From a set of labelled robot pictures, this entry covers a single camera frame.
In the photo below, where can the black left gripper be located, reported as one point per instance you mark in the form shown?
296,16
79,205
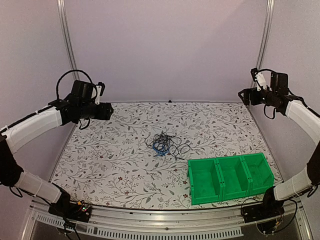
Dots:
105,113

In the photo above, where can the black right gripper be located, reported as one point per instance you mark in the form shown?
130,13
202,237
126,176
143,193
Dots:
247,92

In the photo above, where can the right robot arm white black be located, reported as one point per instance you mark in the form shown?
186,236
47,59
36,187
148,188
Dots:
277,94

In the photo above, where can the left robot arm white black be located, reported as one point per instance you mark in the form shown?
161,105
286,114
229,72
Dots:
82,103

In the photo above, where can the floral patterned table mat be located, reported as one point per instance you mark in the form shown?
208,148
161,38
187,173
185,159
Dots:
139,158

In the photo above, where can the green bin middle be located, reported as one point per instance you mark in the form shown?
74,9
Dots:
235,180

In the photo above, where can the green bin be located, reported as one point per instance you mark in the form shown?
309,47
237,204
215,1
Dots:
260,172
235,180
205,181

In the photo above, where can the green bin right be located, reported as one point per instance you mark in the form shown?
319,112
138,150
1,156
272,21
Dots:
260,172

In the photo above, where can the green bin left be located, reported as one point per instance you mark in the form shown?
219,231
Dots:
205,181

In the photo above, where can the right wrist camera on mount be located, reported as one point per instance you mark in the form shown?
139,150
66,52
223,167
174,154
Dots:
259,79

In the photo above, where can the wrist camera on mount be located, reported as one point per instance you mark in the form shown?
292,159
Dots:
259,79
100,87

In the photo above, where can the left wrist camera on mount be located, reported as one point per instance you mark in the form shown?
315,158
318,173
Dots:
100,87

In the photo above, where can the right aluminium frame post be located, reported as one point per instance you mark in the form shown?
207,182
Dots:
265,33

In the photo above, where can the aluminium frame post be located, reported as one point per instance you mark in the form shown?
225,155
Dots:
265,33
66,33

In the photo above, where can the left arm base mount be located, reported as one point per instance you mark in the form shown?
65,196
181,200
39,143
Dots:
79,211

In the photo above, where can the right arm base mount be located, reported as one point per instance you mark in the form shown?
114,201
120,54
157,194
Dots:
262,212

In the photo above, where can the left aluminium frame post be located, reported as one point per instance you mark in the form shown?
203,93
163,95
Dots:
66,33

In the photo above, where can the front aluminium rail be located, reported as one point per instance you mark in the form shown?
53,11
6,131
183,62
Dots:
222,223

